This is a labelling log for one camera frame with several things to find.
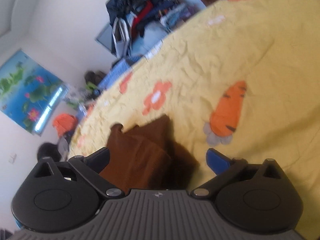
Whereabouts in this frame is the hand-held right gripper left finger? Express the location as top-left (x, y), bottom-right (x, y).
top-left (34, 147), bottom-right (125, 198)

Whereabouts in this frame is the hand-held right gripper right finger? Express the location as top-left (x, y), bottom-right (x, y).
top-left (191, 148), bottom-right (285, 198)

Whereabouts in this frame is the brown garment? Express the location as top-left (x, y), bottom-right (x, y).
top-left (99, 114), bottom-right (200, 190)

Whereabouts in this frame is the pile of clothes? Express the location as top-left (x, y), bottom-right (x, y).
top-left (105, 0), bottom-right (198, 58)

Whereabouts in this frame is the orange bag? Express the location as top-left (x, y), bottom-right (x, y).
top-left (52, 114), bottom-right (78, 138)

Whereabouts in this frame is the black round object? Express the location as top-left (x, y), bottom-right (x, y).
top-left (37, 142), bottom-right (62, 162)

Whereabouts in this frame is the dark plush toy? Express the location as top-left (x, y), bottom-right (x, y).
top-left (84, 70), bottom-right (106, 86)

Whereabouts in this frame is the blue bed sheet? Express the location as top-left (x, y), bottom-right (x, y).
top-left (97, 29), bottom-right (172, 93)

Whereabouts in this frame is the yellow carrot print blanket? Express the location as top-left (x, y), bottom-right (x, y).
top-left (67, 0), bottom-right (320, 230)

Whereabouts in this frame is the lotus wall poster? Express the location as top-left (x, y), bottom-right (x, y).
top-left (0, 50), bottom-right (69, 136)

